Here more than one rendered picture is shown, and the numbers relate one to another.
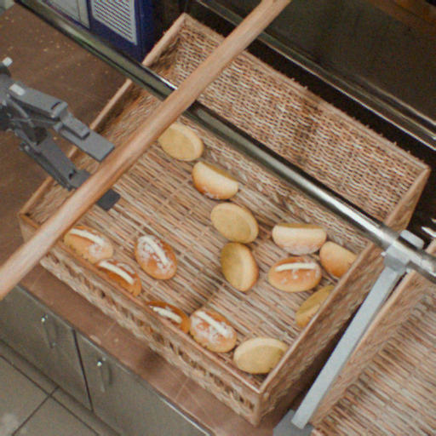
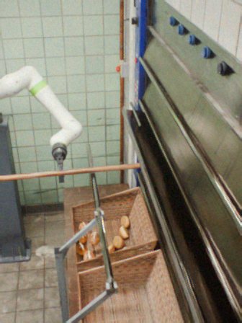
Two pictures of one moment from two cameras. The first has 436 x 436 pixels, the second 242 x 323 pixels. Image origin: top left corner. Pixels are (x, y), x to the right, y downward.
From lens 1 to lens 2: 1.53 m
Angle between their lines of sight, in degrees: 40
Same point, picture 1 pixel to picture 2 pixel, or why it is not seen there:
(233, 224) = (116, 241)
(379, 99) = (153, 213)
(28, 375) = not seen: hidden behind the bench
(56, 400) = not seen: hidden behind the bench
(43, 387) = not seen: hidden behind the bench
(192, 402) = (70, 269)
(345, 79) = (150, 206)
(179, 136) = (124, 219)
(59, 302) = (68, 235)
